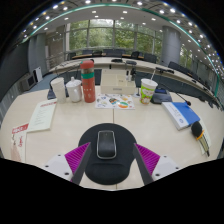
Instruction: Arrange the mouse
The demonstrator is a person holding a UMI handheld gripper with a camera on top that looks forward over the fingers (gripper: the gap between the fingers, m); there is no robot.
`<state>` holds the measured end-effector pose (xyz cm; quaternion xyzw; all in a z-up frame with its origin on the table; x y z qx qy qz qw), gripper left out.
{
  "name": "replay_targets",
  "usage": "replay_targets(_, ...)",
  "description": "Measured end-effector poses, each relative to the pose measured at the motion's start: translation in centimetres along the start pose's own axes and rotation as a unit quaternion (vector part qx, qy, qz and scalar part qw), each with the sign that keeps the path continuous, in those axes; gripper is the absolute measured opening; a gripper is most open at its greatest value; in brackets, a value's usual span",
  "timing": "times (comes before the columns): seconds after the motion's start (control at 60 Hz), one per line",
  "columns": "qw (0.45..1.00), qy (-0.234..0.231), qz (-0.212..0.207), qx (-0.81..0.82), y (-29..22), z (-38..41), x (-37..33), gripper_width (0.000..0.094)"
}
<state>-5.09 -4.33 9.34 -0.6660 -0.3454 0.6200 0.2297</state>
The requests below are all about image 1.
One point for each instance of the white sheet with red header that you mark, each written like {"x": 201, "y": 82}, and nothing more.
{"x": 42, "y": 116}

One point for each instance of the colourful sticker sheet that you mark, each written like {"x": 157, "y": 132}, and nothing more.
{"x": 115, "y": 101}

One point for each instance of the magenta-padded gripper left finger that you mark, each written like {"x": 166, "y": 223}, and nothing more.
{"x": 55, "y": 165}

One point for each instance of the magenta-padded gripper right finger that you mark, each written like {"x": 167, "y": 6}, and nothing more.
{"x": 165, "y": 165}

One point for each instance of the red bottle with green band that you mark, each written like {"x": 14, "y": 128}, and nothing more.
{"x": 88, "y": 88}

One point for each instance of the long curved conference desk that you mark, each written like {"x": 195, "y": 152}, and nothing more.
{"x": 103, "y": 62}

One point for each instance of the black handheld microphone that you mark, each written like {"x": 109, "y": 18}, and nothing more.
{"x": 196, "y": 129}

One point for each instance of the grey round column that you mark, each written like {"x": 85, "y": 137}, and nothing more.
{"x": 170, "y": 46}

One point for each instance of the dark office chairs row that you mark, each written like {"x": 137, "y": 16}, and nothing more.
{"x": 150, "y": 58}

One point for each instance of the red and white leaflet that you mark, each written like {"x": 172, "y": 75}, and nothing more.
{"x": 19, "y": 143}

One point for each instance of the white paper document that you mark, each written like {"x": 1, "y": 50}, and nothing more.
{"x": 207, "y": 135}

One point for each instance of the round ceiling lights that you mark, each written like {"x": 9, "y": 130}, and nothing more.
{"x": 124, "y": 12}

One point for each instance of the black computer mouse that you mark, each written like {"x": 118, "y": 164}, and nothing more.
{"x": 106, "y": 145}

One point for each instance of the blue and white book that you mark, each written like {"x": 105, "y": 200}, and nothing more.
{"x": 186, "y": 113}

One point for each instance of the black conference microphone console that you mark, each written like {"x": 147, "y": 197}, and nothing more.
{"x": 161, "y": 97}

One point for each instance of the white cardboard box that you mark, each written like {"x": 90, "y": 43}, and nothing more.
{"x": 118, "y": 86}

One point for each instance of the white paper cup stack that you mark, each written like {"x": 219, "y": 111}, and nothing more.
{"x": 59, "y": 90}

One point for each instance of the printed paper cup with straw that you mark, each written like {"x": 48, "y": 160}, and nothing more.
{"x": 147, "y": 93}

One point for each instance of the black mouse pad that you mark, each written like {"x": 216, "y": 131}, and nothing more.
{"x": 110, "y": 171}

